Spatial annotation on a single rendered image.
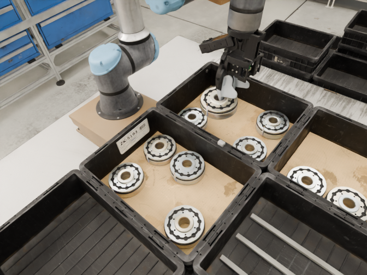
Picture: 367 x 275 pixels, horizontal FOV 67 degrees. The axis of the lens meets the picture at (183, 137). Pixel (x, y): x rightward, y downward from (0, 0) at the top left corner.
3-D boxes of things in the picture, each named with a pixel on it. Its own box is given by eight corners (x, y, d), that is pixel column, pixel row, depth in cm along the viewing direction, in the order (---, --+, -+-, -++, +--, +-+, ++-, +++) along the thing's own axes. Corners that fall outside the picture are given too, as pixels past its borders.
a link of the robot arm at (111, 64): (90, 85, 105) (78, 52, 95) (119, 69, 111) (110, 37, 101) (109, 97, 98) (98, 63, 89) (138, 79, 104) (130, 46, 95)
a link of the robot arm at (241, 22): (222, 7, 61) (242, -2, 66) (220, 28, 64) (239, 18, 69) (252, 17, 58) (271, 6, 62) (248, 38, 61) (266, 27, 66)
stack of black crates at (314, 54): (245, 94, 205) (252, 39, 171) (265, 73, 219) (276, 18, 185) (297, 117, 187) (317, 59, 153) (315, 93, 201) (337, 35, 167)
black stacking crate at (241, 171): (90, 188, 85) (77, 167, 76) (158, 130, 98) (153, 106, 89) (191, 279, 66) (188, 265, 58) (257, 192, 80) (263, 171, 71)
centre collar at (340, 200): (335, 207, 70) (336, 205, 70) (340, 192, 73) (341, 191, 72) (356, 216, 68) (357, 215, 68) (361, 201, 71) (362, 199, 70)
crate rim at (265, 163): (154, 110, 91) (153, 105, 89) (209, 65, 105) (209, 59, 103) (263, 174, 72) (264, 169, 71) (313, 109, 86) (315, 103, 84)
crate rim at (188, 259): (78, 171, 77) (75, 166, 75) (154, 110, 91) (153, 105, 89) (189, 269, 59) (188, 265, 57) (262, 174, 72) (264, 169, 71)
